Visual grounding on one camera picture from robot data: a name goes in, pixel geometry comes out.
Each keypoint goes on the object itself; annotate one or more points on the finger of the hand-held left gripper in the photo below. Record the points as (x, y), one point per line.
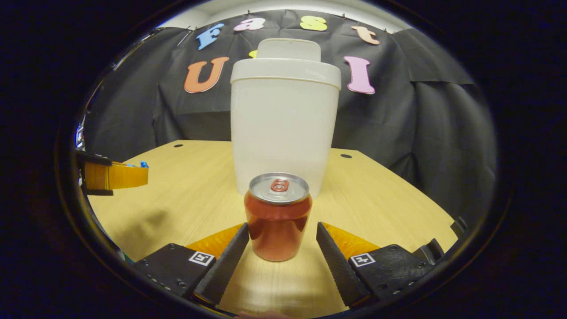
(115, 176)

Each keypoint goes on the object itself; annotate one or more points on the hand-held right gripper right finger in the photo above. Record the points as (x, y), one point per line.
(339, 266)

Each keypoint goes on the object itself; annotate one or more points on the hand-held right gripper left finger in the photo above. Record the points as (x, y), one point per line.
(223, 266)

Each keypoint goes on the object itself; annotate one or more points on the blue paper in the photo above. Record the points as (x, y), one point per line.
(144, 165)

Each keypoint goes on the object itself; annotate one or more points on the red pop can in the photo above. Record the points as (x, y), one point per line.
(277, 226)

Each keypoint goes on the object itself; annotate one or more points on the white desktop garbage bin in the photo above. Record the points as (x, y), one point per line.
(283, 119)

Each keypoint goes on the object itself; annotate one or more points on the wooden desktop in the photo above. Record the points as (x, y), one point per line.
(186, 195)

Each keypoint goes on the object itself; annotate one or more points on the thin white rod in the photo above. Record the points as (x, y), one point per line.
(184, 37)

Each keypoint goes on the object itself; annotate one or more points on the black backdrop cloth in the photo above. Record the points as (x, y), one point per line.
(421, 133)

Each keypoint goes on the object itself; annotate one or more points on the row of small cloth clips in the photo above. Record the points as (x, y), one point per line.
(343, 16)

